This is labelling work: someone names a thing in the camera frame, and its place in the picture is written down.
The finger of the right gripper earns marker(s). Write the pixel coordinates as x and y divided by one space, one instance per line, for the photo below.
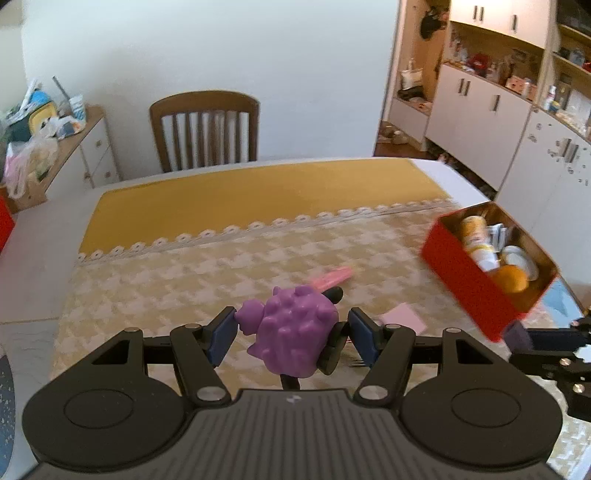
559 339

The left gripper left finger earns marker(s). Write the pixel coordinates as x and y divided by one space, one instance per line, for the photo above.
128 400

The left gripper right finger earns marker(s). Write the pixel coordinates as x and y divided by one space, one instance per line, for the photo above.
455 398

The orange fruit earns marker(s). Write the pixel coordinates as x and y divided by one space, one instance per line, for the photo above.
511 279

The round tin lid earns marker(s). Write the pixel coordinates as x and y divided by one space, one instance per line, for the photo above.
516 256

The white yellow cylindrical bottle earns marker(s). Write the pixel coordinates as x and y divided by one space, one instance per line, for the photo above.
477 244

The pink sticky note pad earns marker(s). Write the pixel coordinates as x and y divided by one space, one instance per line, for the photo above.
404 315

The purple spiky toy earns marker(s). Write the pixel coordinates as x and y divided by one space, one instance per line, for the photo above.
297 332

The purple eraser block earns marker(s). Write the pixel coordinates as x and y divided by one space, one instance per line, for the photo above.
517 338

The white frame sunglasses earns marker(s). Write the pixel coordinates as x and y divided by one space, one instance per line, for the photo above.
498 236

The red snack wrapper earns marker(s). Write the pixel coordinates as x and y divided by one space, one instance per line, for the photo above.
351 357

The red metal tin box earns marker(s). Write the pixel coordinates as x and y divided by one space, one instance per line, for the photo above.
489 307

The round dark placemat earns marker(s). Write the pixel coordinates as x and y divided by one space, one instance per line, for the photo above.
7 413

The yellow beige table mat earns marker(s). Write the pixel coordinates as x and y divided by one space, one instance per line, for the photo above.
169 252

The pink highlighter pen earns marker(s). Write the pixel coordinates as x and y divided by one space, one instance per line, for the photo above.
331 279

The red storage box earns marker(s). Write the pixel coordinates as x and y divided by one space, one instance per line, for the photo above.
6 224

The white drawer sideboard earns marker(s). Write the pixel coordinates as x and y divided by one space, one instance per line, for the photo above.
85 161

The plastic bag with food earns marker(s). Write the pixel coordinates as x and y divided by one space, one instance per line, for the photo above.
28 161

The white tote bag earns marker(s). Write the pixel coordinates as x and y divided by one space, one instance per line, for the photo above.
412 76

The brown wooden chair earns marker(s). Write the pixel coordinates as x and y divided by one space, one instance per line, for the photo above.
199 129

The white wall cabinet unit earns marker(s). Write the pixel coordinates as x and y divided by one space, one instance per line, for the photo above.
509 98

